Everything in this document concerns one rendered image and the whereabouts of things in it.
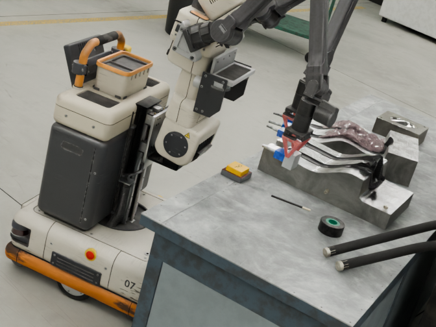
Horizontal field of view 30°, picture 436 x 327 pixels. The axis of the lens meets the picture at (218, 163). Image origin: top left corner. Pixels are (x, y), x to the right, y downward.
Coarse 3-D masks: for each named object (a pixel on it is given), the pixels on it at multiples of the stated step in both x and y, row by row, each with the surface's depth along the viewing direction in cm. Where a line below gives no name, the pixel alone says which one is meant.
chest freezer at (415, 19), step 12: (384, 0) 952; (396, 0) 942; (408, 0) 932; (420, 0) 923; (432, 0) 914; (384, 12) 955; (396, 12) 944; (408, 12) 935; (420, 12) 925; (432, 12) 916; (408, 24) 937; (420, 24) 928; (432, 24) 918; (432, 36) 921
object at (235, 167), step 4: (228, 164) 279; (232, 164) 279; (236, 164) 280; (240, 164) 281; (228, 168) 277; (232, 168) 277; (236, 168) 277; (240, 168) 278; (244, 168) 279; (248, 168) 280; (232, 172) 277; (236, 172) 276; (240, 172) 275; (244, 172) 277
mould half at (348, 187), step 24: (288, 144) 294; (312, 144) 301; (264, 168) 288; (312, 168) 281; (336, 168) 280; (384, 168) 291; (312, 192) 281; (336, 192) 277; (360, 192) 272; (384, 192) 284; (408, 192) 290; (360, 216) 274; (384, 216) 270
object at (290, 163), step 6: (264, 144) 274; (270, 150) 273; (276, 150) 271; (282, 150) 272; (276, 156) 271; (282, 156) 270; (294, 156) 267; (282, 162) 270; (288, 162) 269; (294, 162) 269; (288, 168) 269
